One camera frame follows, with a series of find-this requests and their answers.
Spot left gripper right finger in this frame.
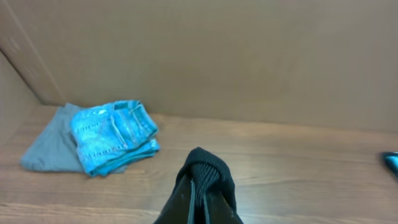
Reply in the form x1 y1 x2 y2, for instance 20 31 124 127
204 193 243 224

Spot black garment under blue shirt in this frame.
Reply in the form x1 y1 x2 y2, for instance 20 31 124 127
380 152 398 178

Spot folded blue denim jeans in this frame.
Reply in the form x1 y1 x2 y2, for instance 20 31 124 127
70 100 160 177

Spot light blue t-shirt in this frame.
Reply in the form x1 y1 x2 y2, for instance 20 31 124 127
384 156 398 176

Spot black polo shirt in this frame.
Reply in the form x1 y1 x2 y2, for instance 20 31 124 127
173 147 237 223

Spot folded grey garment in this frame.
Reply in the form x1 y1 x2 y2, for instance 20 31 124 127
19 103 128 174

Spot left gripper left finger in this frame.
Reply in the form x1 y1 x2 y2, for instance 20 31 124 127
154 175 195 224

